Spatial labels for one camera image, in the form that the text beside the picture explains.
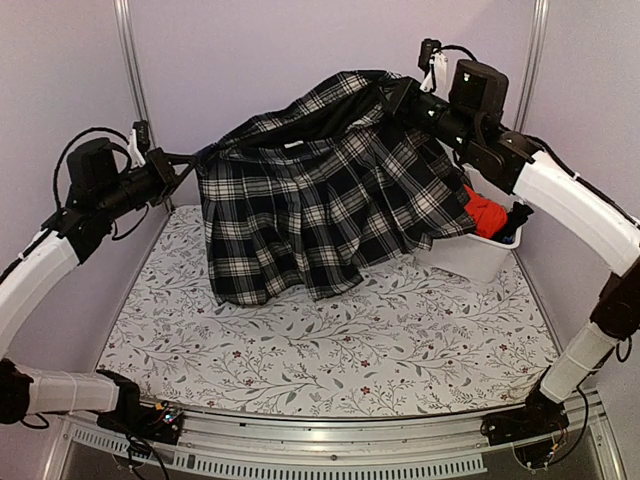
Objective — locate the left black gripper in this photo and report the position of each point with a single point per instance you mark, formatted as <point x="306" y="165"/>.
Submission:
<point x="166" y="178"/>

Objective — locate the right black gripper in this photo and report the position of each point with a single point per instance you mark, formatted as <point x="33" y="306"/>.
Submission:
<point x="402" y="103"/>

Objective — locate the black white plaid skirt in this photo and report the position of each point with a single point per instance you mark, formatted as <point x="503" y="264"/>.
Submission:
<point x="311" y="194"/>

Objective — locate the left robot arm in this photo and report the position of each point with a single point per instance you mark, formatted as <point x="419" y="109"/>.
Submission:
<point x="108" y="181"/>

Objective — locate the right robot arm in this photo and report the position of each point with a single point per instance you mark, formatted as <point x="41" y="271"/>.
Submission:
<point x="469" y="121"/>

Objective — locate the white plastic laundry bin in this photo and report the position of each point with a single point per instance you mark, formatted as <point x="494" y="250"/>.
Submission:
<point x="469" y="256"/>

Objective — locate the red orange garment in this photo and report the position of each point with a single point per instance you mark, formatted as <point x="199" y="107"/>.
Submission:
<point x="489" y="217"/>

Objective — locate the black garment in bin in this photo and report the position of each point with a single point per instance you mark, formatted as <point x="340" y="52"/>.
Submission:
<point x="517" y="217"/>

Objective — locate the floral patterned table mat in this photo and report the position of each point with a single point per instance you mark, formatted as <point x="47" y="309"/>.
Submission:
<point x="409" y="340"/>

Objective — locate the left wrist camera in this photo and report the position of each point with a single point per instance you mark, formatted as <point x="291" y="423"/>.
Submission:
<point x="139" y="142"/>

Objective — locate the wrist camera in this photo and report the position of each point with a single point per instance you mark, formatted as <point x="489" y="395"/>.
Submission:
<point x="434" y="64"/>
<point x="139" y="142"/>

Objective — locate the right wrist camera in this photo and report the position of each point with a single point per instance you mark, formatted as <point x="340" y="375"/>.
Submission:
<point x="434" y="64"/>

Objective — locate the right aluminium frame post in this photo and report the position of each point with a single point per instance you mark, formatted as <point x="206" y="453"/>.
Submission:
<point x="533" y="61"/>

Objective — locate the aluminium frame post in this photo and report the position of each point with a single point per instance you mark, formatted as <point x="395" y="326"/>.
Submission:
<point x="124" y="25"/>
<point x="533" y="61"/>

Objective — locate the left aluminium frame post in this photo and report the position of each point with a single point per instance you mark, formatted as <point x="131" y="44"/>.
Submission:
<point x="124" y="25"/>

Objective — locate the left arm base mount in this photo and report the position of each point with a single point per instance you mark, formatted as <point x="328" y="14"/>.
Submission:
<point x="161" y="423"/>

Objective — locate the aluminium front rail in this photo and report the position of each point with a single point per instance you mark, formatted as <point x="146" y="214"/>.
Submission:
<point x="238" y="445"/>

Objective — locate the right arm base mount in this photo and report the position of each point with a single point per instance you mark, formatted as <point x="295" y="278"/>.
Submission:
<point x="538" y="416"/>

